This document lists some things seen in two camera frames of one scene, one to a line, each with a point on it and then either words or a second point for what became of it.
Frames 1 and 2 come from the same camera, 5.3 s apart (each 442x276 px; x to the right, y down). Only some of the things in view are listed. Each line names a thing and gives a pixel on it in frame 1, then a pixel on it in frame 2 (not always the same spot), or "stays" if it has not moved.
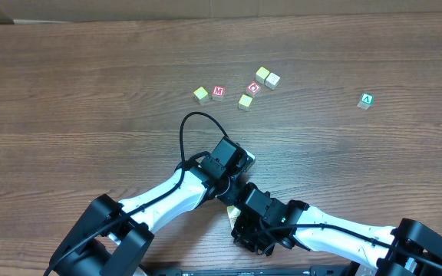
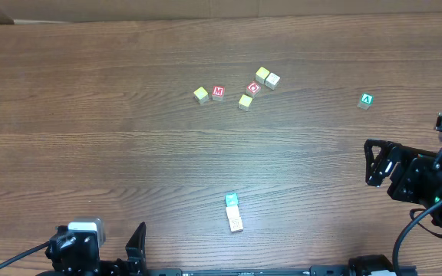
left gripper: [239, 173] → [127, 264]
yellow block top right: [261, 74] stays
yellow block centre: [245, 103] stays
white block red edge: [367, 100] stays
